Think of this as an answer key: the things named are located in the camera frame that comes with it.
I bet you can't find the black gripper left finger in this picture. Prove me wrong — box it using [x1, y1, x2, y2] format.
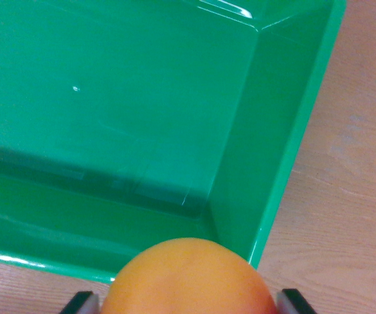
[58, 290, 101, 314]

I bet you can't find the yellow orange peach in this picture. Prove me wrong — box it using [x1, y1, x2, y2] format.
[101, 237, 277, 314]

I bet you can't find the green plastic bin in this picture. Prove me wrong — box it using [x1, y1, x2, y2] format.
[0, 0, 348, 285]

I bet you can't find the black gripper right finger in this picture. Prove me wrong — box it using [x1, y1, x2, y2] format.
[276, 288, 319, 314]

